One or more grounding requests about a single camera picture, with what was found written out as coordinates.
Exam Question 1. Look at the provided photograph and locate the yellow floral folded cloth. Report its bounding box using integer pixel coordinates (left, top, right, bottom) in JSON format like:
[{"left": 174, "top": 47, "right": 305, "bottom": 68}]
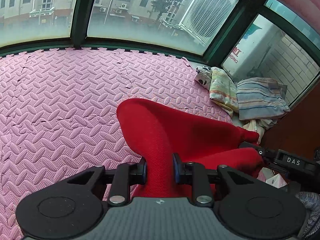
[{"left": 209, "top": 67, "right": 239, "bottom": 117}]

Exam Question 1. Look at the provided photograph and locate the cream crumpled cloth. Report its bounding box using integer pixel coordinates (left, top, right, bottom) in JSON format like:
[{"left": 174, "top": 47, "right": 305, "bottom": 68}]
[{"left": 243, "top": 119, "right": 277, "bottom": 144}]

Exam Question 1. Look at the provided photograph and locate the red fleece garment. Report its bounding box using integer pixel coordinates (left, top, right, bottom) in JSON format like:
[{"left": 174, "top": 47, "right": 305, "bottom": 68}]
[{"left": 117, "top": 99, "right": 264, "bottom": 198}]

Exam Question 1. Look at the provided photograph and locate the white air conditioner unit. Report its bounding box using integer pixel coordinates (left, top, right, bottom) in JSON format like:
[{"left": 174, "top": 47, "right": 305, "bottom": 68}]
[{"left": 179, "top": 0, "right": 239, "bottom": 46}]

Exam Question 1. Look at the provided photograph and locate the clear plastic tissue box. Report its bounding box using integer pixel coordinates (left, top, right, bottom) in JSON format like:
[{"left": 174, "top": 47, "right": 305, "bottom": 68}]
[{"left": 257, "top": 167, "right": 287, "bottom": 189}]

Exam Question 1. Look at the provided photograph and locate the pink foam floor mat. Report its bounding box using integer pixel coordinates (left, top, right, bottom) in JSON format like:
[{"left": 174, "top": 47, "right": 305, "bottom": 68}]
[{"left": 1, "top": 48, "right": 231, "bottom": 239}]

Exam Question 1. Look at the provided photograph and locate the panda print cloth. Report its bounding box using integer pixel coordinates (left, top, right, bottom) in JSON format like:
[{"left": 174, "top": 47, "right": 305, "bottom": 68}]
[{"left": 194, "top": 66, "right": 212, "bottom": 90}]

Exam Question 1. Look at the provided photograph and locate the striped folded cloth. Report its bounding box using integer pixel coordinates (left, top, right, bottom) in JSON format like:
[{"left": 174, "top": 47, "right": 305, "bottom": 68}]
[{"left": 236, "top": 77, "right": 290, "bottom": 120}]

